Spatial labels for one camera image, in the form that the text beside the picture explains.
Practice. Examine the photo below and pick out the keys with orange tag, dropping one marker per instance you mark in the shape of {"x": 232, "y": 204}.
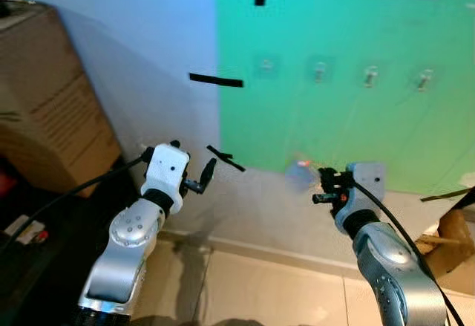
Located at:
{"x": 300, "y": 174}

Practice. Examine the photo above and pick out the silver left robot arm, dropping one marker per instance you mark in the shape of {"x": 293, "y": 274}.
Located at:
{"x": 122, "y": 252}

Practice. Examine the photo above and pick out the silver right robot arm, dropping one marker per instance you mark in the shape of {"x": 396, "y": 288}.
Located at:
{"x": 393, "y": 266}

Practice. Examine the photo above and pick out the clear adhesive metal hook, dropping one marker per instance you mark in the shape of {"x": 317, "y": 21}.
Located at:
{"x": 319, "y": 72}
{"x": 370, "y": 76}
{"x": 424, "y": 81}
{"x": 266, "y": 64}

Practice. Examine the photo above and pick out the open brown cardboard box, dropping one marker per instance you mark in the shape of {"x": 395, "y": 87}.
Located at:
{"x": 453, "y": 259}

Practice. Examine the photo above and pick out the tall brown cardboard box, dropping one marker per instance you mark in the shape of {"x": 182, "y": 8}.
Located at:
{"x": 52, "y": 96}

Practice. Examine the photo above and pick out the small red tag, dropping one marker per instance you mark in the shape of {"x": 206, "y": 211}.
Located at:
{"x": 42, "y": 235}

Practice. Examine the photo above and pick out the black glass top table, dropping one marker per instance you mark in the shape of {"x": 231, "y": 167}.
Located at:
{"x": 44, "y": 281}

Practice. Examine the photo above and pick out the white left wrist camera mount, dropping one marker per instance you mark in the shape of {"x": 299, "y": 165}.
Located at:
{"x": 165, "y": 168}

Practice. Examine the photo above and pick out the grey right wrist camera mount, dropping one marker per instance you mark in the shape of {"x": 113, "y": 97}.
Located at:
{"x": 367, "y": 177}

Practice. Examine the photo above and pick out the green wall sheet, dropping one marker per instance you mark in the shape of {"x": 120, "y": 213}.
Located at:
{"x": 334, "y": 125}

